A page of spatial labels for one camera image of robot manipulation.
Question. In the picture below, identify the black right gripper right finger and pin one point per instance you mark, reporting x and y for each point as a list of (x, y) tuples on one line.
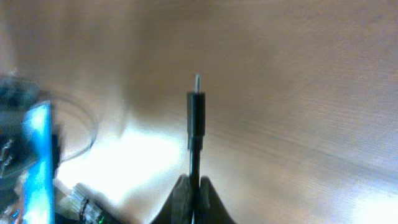
[(209, 209)]

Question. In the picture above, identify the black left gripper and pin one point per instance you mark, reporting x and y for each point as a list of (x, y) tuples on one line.
[(19, 97)]

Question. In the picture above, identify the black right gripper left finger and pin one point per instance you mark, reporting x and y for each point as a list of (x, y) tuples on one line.
[(177, 208)]

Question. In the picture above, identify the blue Galaxy smartphone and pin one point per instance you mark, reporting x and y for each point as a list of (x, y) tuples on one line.
[(39, 199)]

